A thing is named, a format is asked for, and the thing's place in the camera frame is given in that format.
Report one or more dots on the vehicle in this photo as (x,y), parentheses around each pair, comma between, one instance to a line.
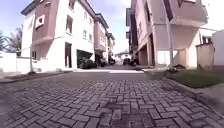
(126,61)

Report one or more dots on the reddish brick paved road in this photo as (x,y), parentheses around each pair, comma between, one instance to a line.
(100,100)

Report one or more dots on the pink building with balconies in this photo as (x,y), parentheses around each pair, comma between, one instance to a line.
(156,33)

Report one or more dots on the tall grey pole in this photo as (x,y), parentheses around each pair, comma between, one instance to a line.
(169,40)

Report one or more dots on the grey concrete kerb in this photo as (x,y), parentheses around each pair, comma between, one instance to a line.
(186,90)

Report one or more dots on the thin pole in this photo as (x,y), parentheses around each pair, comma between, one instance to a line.
(31,60)

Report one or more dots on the grass patch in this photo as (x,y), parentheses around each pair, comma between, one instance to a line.
(196,78)

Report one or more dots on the tree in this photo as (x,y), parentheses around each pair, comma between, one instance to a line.
(14,41)

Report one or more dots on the low white wall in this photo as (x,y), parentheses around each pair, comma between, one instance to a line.
(13,63)

